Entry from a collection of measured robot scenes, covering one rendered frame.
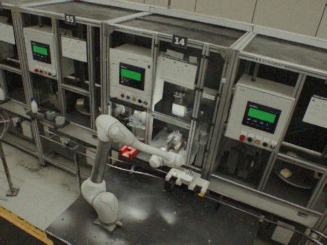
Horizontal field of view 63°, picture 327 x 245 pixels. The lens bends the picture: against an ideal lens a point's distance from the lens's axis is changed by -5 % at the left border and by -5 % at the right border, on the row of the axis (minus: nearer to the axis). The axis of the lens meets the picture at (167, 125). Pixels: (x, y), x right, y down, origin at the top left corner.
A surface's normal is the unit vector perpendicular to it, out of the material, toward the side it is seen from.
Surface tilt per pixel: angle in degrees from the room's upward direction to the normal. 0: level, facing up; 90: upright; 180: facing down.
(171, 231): 0
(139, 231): 0
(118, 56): 90
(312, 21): 90
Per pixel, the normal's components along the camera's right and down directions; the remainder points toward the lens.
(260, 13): -0.42, 0.44
